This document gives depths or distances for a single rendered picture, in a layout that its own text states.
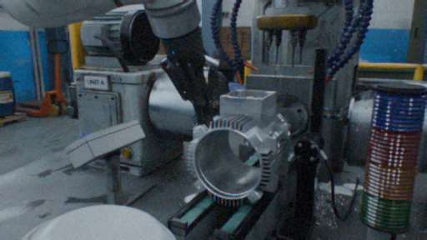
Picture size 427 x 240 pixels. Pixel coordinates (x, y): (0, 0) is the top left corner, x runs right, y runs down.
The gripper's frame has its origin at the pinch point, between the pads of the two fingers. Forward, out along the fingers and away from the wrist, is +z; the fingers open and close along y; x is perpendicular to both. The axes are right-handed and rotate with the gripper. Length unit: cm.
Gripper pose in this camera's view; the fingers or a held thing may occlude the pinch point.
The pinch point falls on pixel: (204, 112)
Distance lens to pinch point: 76.1
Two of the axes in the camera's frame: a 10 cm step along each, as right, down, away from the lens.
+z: 2.2, 7.3, 6.4
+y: -9.0, -1.0, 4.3
